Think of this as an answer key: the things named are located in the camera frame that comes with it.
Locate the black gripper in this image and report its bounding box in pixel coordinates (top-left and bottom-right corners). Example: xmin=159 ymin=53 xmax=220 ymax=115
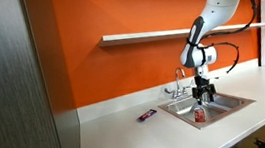
xmin=190 ymin=73 xmax=218 ymax=107

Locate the red soda can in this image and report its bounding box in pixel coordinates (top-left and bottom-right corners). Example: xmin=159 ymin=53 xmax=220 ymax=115
xmin=193 ymin=105 xmax=207 ymax=124

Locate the stainless steel sink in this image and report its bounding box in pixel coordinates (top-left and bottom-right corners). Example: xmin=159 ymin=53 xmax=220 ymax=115
xmin=156 ymin=83 xmax=259 ymax=135

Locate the white counter backsplash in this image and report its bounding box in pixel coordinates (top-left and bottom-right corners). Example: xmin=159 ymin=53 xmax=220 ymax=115
xmin=73 ymin=58 xmax=265 ymax=124

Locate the chrome faucet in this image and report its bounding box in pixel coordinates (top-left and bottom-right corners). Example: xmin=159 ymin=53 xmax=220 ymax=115
xmin=161 ymin=65 xmax=198 ymax=102

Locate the purple candy bar wrapper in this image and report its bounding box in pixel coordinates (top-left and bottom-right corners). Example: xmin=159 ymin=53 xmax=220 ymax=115
xmin=137 ymin=107 xmax=159 ymax=123

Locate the dark wood cabinet panel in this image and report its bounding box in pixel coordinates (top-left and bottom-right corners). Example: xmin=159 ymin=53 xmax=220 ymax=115
xmin=0 ymin=0 xmax=84 ymax=148

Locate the white wall shelf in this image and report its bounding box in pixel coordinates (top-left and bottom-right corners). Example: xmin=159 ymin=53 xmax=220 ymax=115
xmin=97 ymin=17 xmax=265 ymax=49

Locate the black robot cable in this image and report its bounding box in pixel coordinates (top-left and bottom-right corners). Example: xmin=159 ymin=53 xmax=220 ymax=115
xmin=194 ymin=0 xmax=265 ymax=77

